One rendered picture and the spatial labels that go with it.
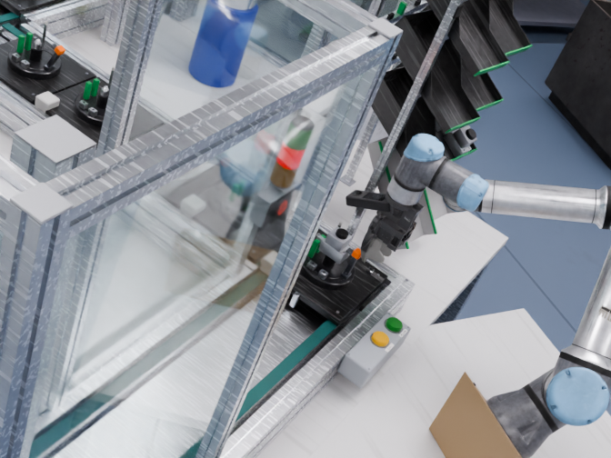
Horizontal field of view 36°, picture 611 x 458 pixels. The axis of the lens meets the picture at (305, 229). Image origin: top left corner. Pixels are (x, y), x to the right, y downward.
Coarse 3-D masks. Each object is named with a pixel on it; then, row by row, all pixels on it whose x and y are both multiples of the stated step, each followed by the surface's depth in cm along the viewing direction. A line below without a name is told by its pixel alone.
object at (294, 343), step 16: (288, 304) 225; (304, 304) 227; (288, 320) 221; (304, 320) 223; (320, 320) 225; (272, 336) 216; (288, 336) 217; (304, 336) 219; (320, 336) 216; (272, 352) 212; (288, 352) 214; (304, 352) 211; (272, 368) 208; (288, 368) 206; (256, 384) 199; (272, 384) 200; (256, 400) 196; (240, 416) 191
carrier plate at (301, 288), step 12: (360, 264) 237; (300, 276) 226; (360, 276) 233; (372, 276) 235; (384, 276) 236; (300, 288) 223; (312, 288) 224; (348, 288) 228; (360, 288) 230; (372, 288) 231; (312, 300) 221; (324, 300) 222; (336, 300) 224; (348, 300) 225; (360, 300) 226; (324, 312) 220; (336, 312) 220; (348, 312) 222; (336, 324) 220
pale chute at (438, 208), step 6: (426, 186) 257; (426, 192) 257; (432, 192) 259; (432, 198) 258; (438, 198) 260; (432, 204) 258; (438, 204) 260; (444, 204) 262; (432, 210) 258; (438, 210) 260; (444, 210) 262; (450, 210) 262; (438, 216) 260
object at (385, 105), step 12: (396, 72) 236; (384, 84) 229; (396, 84) 242; (408, 84) 240; (384, 96) 230; (396, 96) 241; (384, 108) 231; (396, 108) 229; (420, 108) 240; (384, 120) 232; (408, 120) 239; (420, 120) 241; (432, 120) 238; (408, 132) 237; (420, 132) 240; (432, 132) 239; (396, 144) 232
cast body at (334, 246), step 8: (336, 232) 223; (344, 232) 224; (320, 240) 227; (328, 240) 224; (336, 240) 222; (344, 240) 223; (320, 248) 226; (328, 248) 225; (336, 248) 223; (344, 248) 225; (328, 256) 226; (336, 256) 224; (344, 256) 224
